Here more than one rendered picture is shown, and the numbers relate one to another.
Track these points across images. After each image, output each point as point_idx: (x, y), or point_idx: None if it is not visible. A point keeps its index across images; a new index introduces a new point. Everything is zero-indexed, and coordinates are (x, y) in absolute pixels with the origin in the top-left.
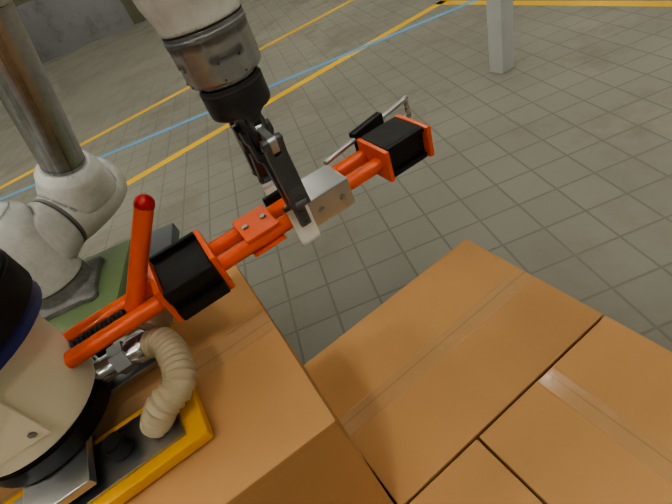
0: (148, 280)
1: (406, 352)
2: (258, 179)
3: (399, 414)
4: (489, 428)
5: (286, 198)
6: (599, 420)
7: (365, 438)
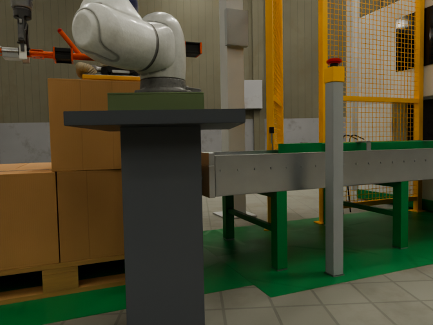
0: (74, 53)
1: (1, 171)
2: (25, 42)
3: (31, 169)
4: (9, 168)
5: (28, 44)
6: None
7: (51, 168)
